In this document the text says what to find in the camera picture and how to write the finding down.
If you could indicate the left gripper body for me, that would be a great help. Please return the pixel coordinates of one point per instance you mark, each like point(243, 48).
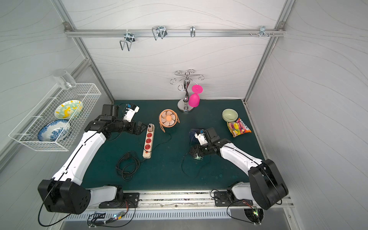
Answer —
point(136, 127)

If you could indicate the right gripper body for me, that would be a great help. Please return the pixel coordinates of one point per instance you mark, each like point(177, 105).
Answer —
point(196, 152)

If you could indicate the beige power strip red sockets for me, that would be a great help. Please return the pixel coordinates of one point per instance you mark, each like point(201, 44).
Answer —
point(148, 144)

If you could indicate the orange desk fan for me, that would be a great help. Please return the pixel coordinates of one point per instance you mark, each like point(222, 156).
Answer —
point(168, 118)

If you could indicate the green usb power adapter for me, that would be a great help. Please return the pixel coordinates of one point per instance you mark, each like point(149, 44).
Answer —
point(199, 158)

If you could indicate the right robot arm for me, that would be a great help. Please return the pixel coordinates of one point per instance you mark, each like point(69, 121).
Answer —
point(266, 186)

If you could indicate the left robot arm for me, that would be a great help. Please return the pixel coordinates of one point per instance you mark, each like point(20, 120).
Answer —
point(63, 193)

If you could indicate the navy blue desk fan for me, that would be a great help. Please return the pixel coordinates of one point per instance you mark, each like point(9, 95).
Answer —
point(192, 139)

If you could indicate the colourful snack bag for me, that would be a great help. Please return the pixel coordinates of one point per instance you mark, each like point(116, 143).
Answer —
point(238, 127)

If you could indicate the green ceramic bowl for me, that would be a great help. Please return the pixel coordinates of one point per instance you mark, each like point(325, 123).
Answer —
point(229, 115)

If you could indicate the chrome cup holder stand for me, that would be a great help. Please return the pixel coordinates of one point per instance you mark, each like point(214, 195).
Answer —
point(186, 77)

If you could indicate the pink plastic goblet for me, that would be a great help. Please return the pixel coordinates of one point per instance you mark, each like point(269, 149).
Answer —
point(194, 99)

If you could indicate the yellow green patterned plate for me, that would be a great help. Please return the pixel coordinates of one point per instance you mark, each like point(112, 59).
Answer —
point(68, 109)

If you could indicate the blue white patterned plate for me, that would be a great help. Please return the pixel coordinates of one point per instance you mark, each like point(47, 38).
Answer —
point(55, 130)

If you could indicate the clear glass cup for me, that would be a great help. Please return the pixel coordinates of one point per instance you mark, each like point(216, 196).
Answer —
point(64, 80)

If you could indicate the metal hook far left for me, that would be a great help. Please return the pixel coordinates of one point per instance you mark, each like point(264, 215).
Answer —
point(127, 41)

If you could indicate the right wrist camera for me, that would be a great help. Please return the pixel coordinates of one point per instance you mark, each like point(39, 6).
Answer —
point(200, 136)

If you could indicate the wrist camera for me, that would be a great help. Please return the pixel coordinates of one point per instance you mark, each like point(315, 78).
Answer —
point(200, 136)
point(129, 112)

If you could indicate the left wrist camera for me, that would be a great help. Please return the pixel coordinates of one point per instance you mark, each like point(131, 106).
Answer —
point(129, 112)

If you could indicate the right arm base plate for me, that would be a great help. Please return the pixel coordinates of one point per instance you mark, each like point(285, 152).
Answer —
point(223, 198)

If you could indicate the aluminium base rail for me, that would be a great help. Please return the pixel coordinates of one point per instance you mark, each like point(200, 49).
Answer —
point(175, 199)

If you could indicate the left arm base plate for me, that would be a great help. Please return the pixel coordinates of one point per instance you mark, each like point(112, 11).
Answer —
point(132, 199)

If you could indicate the white wire basket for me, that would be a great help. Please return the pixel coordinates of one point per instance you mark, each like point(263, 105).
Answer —
point(26, 131)

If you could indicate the aluminium top rail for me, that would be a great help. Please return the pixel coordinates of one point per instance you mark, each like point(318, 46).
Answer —
point(172, 33)

